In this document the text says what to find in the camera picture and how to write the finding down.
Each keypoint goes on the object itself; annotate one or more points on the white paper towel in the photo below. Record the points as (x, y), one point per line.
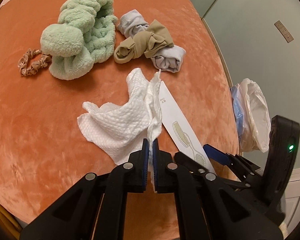
(120, 130)

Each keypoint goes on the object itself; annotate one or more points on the white comb paper sleeve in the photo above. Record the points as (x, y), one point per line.
(180, 130)

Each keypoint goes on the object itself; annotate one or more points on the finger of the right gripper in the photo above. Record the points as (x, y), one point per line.
(222, 156)
(189, 163)

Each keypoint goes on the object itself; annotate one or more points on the brown wall switch panel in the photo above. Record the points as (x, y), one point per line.
(284, 32)

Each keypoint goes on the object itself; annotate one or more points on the pink brown hair scrunchie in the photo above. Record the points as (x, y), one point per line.
(32, 61)

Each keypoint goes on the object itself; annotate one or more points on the trash bin with white liner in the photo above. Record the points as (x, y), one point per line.
(251, 115)

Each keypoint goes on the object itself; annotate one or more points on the grey white sock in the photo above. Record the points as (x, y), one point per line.
(131, 23)

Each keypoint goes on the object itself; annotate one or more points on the orange velvet bed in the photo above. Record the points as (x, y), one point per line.
(42, 151)

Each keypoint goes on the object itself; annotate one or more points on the mint green fluffy towel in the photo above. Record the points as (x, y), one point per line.
(83, 36)

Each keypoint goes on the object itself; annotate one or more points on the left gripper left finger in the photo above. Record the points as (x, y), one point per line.
(95, 206)

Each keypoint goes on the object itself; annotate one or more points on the tan sock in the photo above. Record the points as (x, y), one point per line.
(146, 42)

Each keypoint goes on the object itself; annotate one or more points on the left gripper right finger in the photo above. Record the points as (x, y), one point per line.
(208, 208)

